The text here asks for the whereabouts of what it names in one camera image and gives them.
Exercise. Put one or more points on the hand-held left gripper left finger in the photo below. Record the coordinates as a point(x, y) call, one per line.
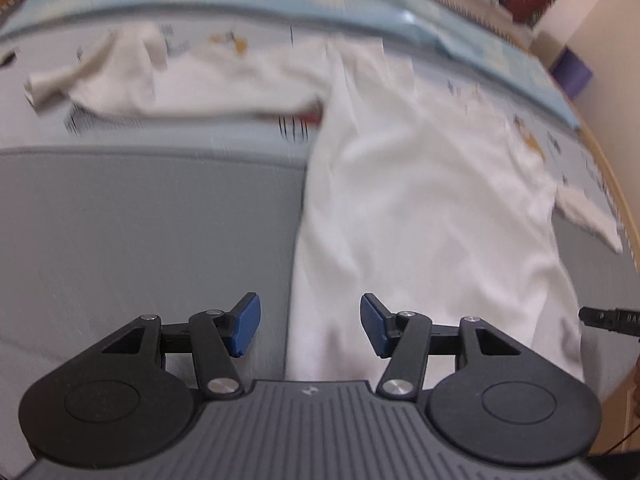
point(248, 321)

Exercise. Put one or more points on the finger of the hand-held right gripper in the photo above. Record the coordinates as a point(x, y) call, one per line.
point(607, 319)

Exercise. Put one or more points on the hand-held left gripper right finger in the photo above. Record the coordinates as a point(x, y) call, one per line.
point(372, 324)

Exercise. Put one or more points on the white long-sleeve shirt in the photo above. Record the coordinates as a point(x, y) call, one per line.
point(425, 200)

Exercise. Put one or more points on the purple box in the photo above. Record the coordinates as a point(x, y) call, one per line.
point(572, 72)

